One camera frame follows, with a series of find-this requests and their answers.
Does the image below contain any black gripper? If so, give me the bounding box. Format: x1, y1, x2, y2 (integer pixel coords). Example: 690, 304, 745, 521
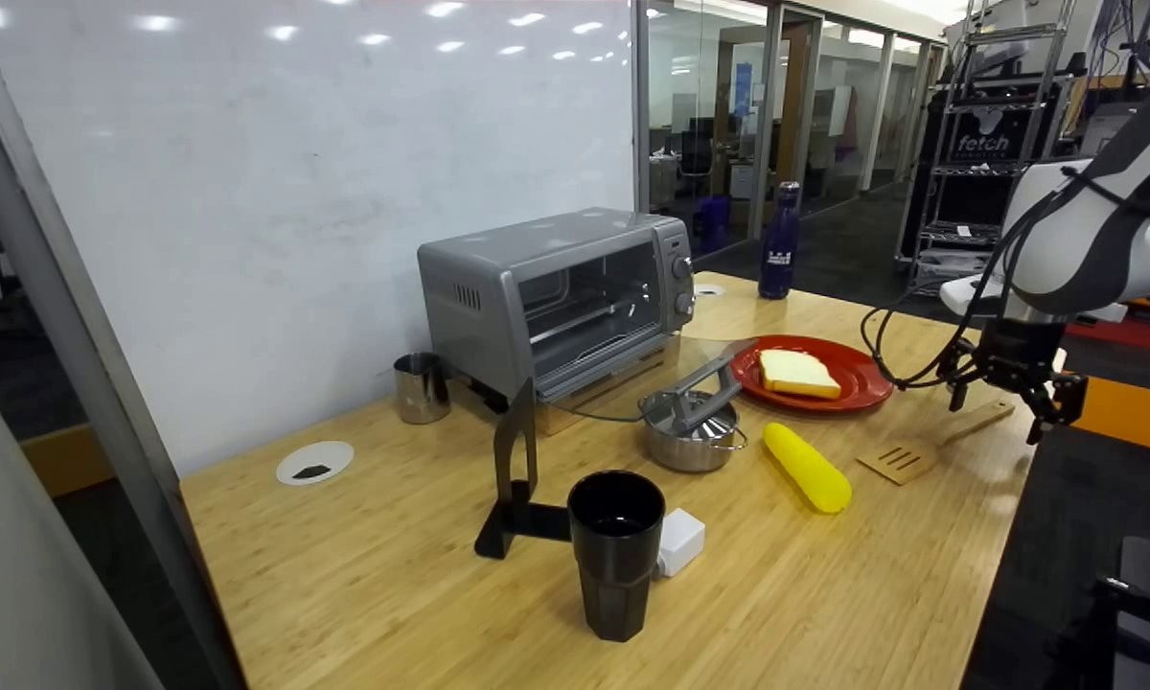
946, 314, 1093, 447

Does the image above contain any wooden slotted spatula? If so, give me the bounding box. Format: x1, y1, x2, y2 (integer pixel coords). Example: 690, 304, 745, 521
856, 400, 1021, 490

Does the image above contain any glass oven door with handle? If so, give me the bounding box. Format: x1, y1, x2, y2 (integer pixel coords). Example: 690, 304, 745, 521
551, 334, 758, 439

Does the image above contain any white bread slice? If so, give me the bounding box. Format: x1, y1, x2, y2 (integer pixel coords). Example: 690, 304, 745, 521
755, 346, 847, 403

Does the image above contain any silver toaster oven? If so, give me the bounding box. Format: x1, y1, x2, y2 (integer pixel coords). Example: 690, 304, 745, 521
415, 207, 702, 407

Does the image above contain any red plate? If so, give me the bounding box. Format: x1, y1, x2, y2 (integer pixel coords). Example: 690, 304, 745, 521
720, 334, 896, 419

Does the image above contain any yellow toy corn cob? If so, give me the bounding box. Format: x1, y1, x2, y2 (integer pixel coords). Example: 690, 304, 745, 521
758, 419, 859, 517

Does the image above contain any dark blue water bottle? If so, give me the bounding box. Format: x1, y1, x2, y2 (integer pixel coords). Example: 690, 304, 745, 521
755, 179, 810, 304

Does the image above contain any small steel pot with lid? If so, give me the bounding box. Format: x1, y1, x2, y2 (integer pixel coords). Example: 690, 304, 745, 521
635, 387, 746, 478

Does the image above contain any small white block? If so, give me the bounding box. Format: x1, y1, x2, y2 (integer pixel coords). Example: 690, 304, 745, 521
656, 501, 708, 577

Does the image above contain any black plastic tumbler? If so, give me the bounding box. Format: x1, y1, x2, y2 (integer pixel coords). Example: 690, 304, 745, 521
562, 469, 672, 645

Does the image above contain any black metal bookend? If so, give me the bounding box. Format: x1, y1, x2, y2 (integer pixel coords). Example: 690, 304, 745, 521
473, 378, 578, 563

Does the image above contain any small steel cup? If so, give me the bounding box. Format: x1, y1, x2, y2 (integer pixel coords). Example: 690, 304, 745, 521
390, 347, 455, 428

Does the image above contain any framed whiteboard panel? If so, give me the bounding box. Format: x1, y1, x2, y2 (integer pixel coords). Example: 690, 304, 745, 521
0, 0, 656, 690

